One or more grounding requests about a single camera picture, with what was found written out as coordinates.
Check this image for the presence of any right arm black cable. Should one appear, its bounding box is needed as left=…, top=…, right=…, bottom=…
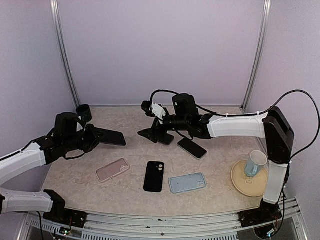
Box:
left=149, top=89, right=318, bottom=163

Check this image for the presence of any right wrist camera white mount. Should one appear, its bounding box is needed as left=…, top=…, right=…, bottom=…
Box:
left=141, top=100, right=167, bottom=121

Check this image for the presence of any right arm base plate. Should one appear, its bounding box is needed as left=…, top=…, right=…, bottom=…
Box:
left=238, top=208, right=282, bottom=228

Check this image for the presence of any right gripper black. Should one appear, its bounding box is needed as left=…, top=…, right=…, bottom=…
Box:
left=137, top=112, right=189, bottom=143

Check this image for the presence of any light blue phone case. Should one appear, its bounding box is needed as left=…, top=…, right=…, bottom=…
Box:
left=168, top=172, right=207, bottom=194

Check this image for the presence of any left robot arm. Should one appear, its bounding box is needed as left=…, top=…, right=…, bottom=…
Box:
left=0, top=112, right=109, bottom=223

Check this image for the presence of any light blue mug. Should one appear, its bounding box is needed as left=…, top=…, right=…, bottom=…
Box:
left=244, top=150, right=268, bottom=178

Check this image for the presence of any aluminium frame post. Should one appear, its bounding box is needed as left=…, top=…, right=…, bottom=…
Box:
left=241, top=0, right=272, bottom=112
left=50, top=0, right=81, bottom=108

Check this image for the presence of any beige plate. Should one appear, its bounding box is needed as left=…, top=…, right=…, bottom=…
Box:
left=230, top=160, right=269, bottom=198

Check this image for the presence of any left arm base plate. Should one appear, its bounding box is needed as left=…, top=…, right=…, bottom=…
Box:
left=43, top=208, right=88, bottom=229

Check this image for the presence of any pink phone case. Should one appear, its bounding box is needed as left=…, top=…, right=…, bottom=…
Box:
left=95, top=158, right=130, bottom=183

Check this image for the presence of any dark phone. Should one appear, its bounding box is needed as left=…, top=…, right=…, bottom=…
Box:
left=157, top=133, right=174, bottom=146
left=177, top=138, right=207, bottom=160
left=95, top=127, right=127, bottom=146

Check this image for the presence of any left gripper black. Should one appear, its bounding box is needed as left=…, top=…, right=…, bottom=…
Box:
left=63, top=123, right=107, bottom=153

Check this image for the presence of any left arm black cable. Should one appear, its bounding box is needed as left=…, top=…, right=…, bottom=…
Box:
left=34, top=211, right=51, bottom=240

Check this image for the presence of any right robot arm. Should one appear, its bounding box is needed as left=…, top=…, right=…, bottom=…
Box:
left=138, top=93, right=295, bottom=223

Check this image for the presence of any left aluminium frame post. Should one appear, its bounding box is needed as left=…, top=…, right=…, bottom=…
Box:
left=50, top=0, right=81, bottom=108

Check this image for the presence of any front aluminium rail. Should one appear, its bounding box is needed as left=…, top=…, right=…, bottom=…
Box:
left=14, top=197, right=308, bottom=240

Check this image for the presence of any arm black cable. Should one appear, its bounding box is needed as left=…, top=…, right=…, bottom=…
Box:
left=34, top=211, right=51, bottom=240
left=149, top=89, right=318, bottom=163

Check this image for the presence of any black cylindrical cup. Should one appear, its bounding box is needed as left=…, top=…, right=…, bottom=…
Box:
left=76, top=104, right=93, bottom=123

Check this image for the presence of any black phone case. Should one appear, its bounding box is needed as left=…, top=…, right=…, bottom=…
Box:
left=143, top=161, right=165, bottom=193

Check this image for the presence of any right aluminium frame post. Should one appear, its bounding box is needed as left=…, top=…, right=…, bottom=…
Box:
left=241, top=0, right=272, bottom=112

